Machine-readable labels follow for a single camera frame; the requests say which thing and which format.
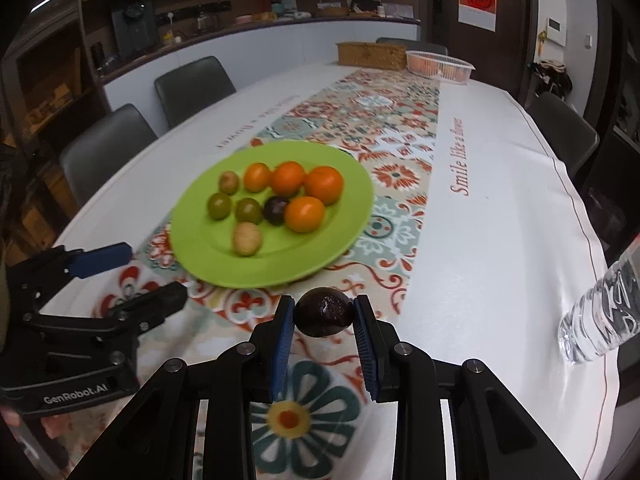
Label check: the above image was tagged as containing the clear plastic fruit container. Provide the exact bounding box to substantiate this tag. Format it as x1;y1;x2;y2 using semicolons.
405;50;476;85

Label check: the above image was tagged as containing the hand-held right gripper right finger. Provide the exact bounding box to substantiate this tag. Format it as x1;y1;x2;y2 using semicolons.
352;294;583;480

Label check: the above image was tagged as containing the green tomato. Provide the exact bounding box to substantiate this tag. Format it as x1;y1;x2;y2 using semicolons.
207;192;231;221
235;197;263;224

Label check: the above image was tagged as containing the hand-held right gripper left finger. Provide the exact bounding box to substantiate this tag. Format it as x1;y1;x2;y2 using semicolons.
67;294;297;480

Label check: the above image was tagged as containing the clear plastic water bottle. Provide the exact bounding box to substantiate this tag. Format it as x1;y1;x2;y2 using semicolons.
558;234;640;365

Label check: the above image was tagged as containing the dark purple plum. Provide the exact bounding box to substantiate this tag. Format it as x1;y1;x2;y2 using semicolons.
263;196;291;226
295;287;353;338

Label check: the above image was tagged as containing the dark wooden shelf unit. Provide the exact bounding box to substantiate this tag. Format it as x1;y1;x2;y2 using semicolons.
0;0;422;221

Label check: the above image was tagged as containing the large tan round fruit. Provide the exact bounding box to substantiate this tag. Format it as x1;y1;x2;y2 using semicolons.
232;223;263;257

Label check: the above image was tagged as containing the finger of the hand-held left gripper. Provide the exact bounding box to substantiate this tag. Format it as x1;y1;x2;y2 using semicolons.
22;281;188;351
7;242;133;286

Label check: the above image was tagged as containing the black coffee machine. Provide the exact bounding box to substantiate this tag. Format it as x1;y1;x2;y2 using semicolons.
111;0;157;58

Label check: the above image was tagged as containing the orange mandarin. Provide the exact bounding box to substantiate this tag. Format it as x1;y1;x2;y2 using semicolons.
271;161;307;198
305;166;345;206
284;196;326;233

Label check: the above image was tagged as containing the white floral patterned tablecloth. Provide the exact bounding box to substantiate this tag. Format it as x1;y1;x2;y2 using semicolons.
37;62;623;480

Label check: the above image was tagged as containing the green plate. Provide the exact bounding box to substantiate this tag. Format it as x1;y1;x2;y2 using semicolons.
170;141;376;290

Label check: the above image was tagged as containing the small orange kumquat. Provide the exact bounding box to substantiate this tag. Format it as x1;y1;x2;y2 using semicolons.
243;162;272;192

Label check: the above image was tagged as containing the dark grey chair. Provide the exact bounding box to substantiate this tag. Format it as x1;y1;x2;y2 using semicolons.
155;56;237;128
525;91;601;176
59;104;158;208

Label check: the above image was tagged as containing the dark clothing pile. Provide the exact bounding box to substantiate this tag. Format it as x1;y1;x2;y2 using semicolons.
530;60;573;101

